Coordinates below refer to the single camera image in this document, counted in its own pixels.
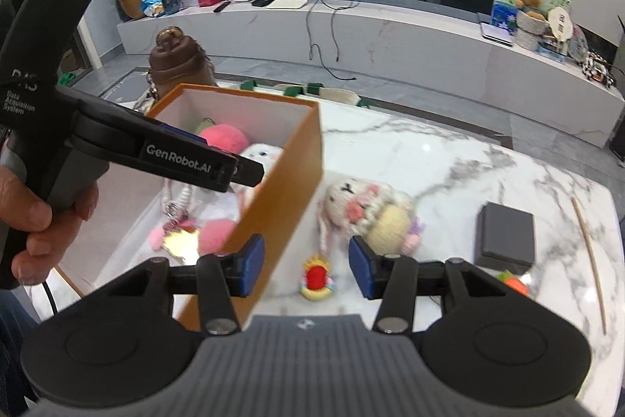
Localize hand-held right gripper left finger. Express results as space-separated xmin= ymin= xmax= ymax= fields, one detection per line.
xmin=95 ymin=234 xmax=267 ymax=336

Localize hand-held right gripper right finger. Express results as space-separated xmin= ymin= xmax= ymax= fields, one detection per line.
xmin=349 ymin=235 xmax=530 ymax=335

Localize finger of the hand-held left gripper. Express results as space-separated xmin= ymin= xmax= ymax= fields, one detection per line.
xmin=146 ymin=118 xmax=208 ymax=145
xmin=105 ymin=124 xmax=267 ymax=194

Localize large pink pompom with green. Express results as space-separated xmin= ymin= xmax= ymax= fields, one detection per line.
xmin=196 ymin=119 xmax=248 ymax=157

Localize red and yellow crochet charm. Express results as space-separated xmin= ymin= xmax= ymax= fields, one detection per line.
xmin=299 ymin=253 xmax=338 ymax=301

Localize small pink pompom keychain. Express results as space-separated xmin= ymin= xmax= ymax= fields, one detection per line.
xmin=199 ymin=220 xmax=236 ymax=252

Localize crochet bunny doll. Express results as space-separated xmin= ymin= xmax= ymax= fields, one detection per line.
xmin=317 ymin=176 xmax=423 ymax=260

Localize panda plush with striped bucket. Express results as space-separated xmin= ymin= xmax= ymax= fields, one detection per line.
xmin=238 ymin=143 xmax=287 ymax=189

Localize orange paper box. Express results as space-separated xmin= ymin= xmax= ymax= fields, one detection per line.
xmin=54 ymin=83 xmax=324 ymax=333

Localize dark grey box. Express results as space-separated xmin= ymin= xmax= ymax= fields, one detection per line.
xmin=474 ymin=201 xmax=536 ymax=276

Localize crochet orange toy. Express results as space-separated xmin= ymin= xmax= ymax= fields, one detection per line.
xmin=495 ymin=269 xmax=531 ymax=299

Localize marble desktop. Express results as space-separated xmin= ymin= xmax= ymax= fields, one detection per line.
xmin=44 ymin=77 xmax=619 ymax=398

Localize person's left hand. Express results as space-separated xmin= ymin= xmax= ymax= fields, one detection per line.
xmin=0 ymin=168 xmax=99 ymax=272

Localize brown water bottle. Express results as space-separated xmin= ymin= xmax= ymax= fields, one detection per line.
xmin=147 ymin=25 xmax=218 ymax=98

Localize blue snack bag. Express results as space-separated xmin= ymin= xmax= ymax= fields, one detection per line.
xmin=141 ymin=0 xmax=179 ymax=18

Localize white marble tv cabinet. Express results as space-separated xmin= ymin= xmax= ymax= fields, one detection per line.
xmin=116 ymin=0 xmax=625 ymax=149

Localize wooden stick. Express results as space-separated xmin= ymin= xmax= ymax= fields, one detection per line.
xmin=570 ymin=197 xmax=608 ymax=335

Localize grey laptop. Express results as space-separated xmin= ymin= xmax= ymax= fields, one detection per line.
xmin=478 ymin=21 xmax=516 ymax=48

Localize white woven basket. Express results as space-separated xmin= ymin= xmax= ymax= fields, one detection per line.
xmin=514 ymin=11 xmax=550 ymax=52

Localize green landscape painting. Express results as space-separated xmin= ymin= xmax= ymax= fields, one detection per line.
xmin=489 ymin=0 xmax=571 ymax=30

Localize black and white toy car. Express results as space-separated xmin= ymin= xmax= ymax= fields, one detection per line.
xmin=580 ymin=50 xmax=619 ymax=91

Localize patterned round hand fan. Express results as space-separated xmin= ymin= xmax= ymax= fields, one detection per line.
xmin=566 ymin=23 xmax=589 ymax=64

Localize white round hand fan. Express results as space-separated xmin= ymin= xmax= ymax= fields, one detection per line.
xmin=546 ymin=6 xmax=573 ymax=45

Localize canvas tote bag green handles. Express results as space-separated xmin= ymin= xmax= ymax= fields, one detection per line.
xmin=239 ymin=79 xmax=372 ymax=110

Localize black cable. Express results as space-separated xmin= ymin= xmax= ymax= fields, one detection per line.
xmin=305 ymin=0 xmax=357 ymax=81

